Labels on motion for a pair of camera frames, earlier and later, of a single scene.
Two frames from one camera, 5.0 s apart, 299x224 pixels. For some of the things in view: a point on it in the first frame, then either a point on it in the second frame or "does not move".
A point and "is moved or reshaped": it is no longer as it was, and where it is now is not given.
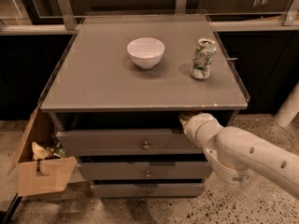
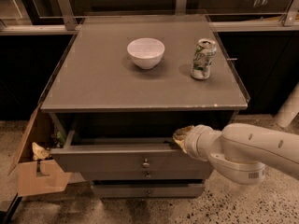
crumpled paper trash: (39, 153) does not move
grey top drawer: (125, 142) is moved or reshaped
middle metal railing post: (181, 0) does not move
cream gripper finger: (183, 121) -> (179, 135)
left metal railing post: (68, 16) does not move
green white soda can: (204, 55) does not move
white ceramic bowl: (146, 52) does not move
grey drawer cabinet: (118, 94) does not move
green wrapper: (62, 153) -> (61, 139)
